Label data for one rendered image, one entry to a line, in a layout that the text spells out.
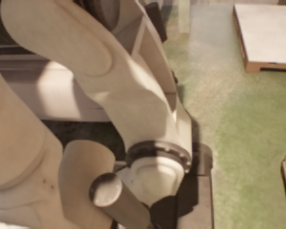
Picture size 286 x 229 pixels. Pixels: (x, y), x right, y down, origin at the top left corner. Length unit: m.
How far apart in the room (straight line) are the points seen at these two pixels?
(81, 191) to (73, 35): 0.17
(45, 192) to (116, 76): 0.17
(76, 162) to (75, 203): 0.05
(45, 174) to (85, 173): 0.07
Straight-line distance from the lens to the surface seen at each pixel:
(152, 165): 0.43
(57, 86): 0.93
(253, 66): 1.75
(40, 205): 0.18
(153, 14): 0.54
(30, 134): 0.17
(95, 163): 0.25
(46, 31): 0.27
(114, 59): 0.27
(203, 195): 0.91
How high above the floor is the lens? 1.03
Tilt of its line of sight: 47 degrees down
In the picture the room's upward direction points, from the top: 9 degrees counter-clockwise
